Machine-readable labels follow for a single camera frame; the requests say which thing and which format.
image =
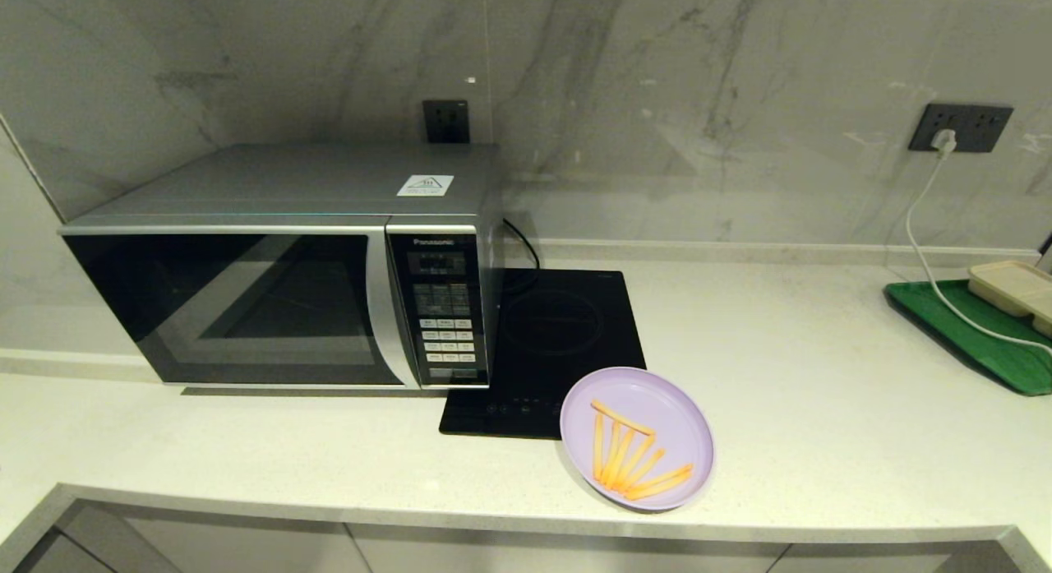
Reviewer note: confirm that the black glass microwave door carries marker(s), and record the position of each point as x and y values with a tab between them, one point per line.
246	310

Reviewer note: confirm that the white warning sticker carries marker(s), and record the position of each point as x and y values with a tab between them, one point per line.
425	185

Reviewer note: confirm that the beige lunch box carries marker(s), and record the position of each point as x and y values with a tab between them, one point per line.
1011	285

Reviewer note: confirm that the black induction cooktop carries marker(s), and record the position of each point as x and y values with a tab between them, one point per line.
559	326

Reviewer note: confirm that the grey cabinet door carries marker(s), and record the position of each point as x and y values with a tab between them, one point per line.
246	548
575	556

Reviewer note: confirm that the green plastic tray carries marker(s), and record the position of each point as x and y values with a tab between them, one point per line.
1011	367

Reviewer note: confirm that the silver microwave oven body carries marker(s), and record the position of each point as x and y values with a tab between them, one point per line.
288	178

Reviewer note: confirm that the orange carrot sticks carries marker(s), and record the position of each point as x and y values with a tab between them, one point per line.
612	451
597	445

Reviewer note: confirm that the black wide wall socket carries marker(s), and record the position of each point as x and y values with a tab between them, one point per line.
982	127

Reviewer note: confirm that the purple round plate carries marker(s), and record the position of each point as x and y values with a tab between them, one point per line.
674	417

